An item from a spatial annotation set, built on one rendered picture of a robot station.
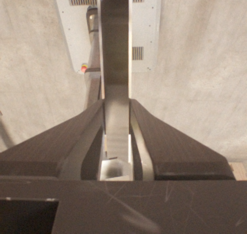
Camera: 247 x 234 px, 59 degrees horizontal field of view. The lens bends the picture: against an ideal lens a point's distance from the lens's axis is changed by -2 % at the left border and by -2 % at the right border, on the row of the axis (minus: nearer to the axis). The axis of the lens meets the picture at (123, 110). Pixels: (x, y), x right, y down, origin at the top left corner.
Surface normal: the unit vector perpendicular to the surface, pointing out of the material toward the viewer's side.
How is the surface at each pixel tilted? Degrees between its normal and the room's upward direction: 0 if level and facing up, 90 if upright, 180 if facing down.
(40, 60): 0
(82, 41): 0
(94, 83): 90
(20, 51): 0
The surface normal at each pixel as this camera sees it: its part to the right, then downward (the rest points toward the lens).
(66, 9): 0.00, 0.74
